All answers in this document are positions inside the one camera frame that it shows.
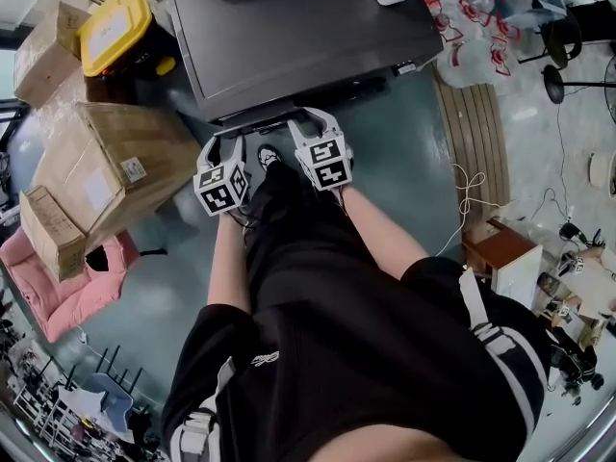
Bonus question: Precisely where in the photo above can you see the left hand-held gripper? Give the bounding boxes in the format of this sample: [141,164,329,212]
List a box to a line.
[192,136,252,218]

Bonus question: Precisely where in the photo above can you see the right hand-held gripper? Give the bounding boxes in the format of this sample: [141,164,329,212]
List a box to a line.
[287,106,354,193]

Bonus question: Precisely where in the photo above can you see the person's right forearm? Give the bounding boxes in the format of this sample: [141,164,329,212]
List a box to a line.
[344,183,429,281]

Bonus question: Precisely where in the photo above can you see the person's left forearm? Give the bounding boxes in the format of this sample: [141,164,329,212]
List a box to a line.
[207,212,254,315]

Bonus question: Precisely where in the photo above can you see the person's left shoe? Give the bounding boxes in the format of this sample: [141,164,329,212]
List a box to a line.
[256,142,283,170]

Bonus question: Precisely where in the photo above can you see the large cardboard box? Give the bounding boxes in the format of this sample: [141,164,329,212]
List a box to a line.
[31,101,203,249]

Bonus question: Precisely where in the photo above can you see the person's black trousers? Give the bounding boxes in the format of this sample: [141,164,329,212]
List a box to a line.
[243,161,376,297]

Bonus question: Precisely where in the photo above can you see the wooden slatted ramp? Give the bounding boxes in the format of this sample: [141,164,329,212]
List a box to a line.
[432,63,511,234]

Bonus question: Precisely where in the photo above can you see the white plastic bags cluster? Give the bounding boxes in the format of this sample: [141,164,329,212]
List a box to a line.
[423,0,526,89]

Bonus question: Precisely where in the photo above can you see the yellow-lidded black bin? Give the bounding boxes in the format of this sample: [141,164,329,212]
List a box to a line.
[76,0,177,101]

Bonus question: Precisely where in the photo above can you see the small long cardboard box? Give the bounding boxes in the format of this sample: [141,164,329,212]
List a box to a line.
[18,184,88,283]

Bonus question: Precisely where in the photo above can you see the tape-wrapped cardboard box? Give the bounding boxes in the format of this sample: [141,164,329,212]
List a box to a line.
[13,0,92,110]

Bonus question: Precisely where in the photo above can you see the pink cushion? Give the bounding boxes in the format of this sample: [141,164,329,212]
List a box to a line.
[0,228,141,344]

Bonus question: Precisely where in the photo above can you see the person's black shirt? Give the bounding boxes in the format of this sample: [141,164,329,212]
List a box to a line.
[161,238,552,462]

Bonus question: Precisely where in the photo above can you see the white-topped brown desk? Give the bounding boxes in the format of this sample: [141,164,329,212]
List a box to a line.
[460,217,545,310]

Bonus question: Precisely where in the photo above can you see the black floor fan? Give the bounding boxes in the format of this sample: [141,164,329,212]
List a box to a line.
[542,54,616,125]

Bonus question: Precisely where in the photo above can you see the black round-back chair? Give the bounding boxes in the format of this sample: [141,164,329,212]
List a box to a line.
[518,14,584,66]

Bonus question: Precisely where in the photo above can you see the blue chair black legs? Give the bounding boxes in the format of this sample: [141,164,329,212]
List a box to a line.
[62,344,145,432]

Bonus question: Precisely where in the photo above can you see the round white coffee table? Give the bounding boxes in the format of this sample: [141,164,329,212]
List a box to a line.
[589,150,616,191]

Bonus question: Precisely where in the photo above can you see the black cabinet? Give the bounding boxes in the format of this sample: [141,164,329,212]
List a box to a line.
[567,0,616,45]

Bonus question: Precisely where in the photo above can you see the thin white charger cable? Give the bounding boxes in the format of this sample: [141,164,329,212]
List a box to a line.
[71,324,105,355]

